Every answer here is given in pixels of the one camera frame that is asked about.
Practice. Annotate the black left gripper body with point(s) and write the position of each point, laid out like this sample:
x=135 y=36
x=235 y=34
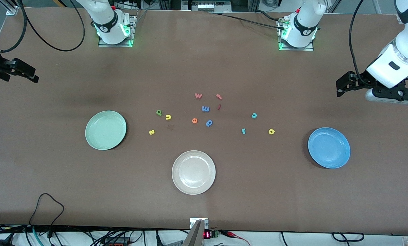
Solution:
x=360 y=81

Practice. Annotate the yellow letter d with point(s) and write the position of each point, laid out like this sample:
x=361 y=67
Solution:
x=271 y=131

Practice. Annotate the green letter p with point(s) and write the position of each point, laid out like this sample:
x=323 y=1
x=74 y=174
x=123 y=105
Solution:
x=159 y=112

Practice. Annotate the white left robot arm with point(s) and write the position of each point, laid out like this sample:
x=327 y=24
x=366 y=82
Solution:
x=405 y=51

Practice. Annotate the blue plate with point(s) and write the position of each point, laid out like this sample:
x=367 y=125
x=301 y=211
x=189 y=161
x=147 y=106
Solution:
x=329 y=147

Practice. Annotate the light green plate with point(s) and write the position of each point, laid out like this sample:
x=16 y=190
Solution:
x=105 y=130

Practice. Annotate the blue letter m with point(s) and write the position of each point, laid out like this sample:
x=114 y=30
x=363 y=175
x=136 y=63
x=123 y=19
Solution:
x=205 y=108

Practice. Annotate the grey electronics box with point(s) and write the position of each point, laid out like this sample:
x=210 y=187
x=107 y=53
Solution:
x=205 y=6

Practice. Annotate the beige plate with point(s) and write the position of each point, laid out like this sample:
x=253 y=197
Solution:
x=193 y=172

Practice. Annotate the red LED display board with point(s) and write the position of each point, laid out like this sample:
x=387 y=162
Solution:
x=207 y=234

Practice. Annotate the white tag plate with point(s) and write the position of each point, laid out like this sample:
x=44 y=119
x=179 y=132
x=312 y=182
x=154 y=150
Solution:
x=192 y=222

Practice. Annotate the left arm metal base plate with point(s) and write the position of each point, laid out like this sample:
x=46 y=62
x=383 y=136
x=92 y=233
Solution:
x=309 y=49

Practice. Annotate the aluminium frame profile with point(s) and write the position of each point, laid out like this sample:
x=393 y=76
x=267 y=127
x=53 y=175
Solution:
x=11 y=10

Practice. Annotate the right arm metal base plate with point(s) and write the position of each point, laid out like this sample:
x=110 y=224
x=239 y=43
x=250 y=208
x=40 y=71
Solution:
x=103 y=44

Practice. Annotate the grey metal camera stand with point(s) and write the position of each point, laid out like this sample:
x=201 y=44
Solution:
x=195 y=235

